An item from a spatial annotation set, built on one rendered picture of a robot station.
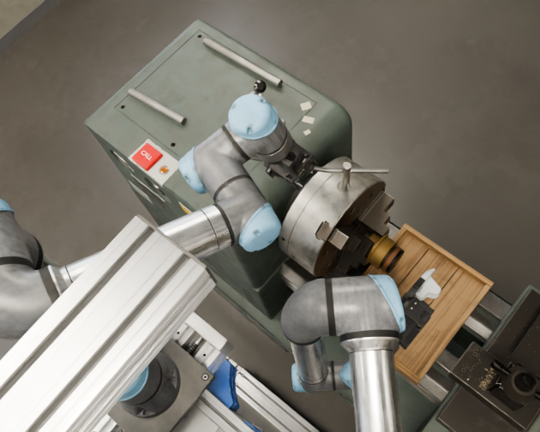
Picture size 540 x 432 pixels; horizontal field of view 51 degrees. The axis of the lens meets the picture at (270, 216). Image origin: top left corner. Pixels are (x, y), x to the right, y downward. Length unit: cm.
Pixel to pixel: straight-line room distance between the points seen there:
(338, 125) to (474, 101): 171
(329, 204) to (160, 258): 92
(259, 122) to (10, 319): 47
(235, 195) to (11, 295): 36
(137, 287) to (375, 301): 68
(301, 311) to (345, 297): 9
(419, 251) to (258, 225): 92
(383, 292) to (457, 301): 61
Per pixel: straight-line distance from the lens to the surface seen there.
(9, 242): 90
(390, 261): 147
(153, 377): 125
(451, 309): 168
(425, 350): 164
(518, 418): 152
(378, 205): 153
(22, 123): 356
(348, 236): 140
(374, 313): 110
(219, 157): 95
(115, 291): 51
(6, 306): 85
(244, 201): 90
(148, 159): 151
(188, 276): 50
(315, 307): 111
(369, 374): 110
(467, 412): 155
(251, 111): 94
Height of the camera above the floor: 248
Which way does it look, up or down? 64 degrees down
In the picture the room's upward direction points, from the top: 17 degrees counter-clockwise
